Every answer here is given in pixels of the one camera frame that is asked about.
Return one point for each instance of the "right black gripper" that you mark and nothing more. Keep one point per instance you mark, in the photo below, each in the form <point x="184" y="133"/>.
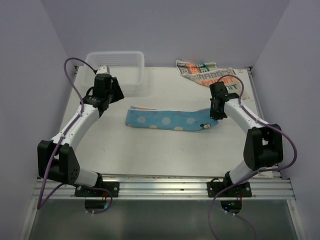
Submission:
<point x="214" y="116"/>

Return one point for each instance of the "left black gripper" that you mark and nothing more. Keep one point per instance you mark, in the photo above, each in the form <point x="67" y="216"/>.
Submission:
<point x="119" y="94"/>

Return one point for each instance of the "blue polka dot towel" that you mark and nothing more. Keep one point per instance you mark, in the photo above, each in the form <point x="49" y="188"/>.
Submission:
<point x="172" y="120"/>

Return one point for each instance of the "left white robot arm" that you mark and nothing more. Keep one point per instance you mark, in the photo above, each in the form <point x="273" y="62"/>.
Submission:
<point x="57" y="159"/>

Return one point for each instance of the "white plastic basket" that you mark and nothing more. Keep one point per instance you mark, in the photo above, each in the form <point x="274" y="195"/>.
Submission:
<point x="127" y="66"/>

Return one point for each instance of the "rabbit print towel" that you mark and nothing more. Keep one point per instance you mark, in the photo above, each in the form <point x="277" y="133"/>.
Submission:
<point x="206" y="74"/>

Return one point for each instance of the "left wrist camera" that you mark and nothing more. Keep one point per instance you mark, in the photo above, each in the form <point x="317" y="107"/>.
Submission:
<point x="103" y="70"/>

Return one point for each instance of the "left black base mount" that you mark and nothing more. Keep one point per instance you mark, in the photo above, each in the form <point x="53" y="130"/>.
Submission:
<point x="102" y="190"/>

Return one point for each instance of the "aluminium front rail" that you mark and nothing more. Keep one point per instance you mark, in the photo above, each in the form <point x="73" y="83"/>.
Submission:
<point x="195" y="188"/>

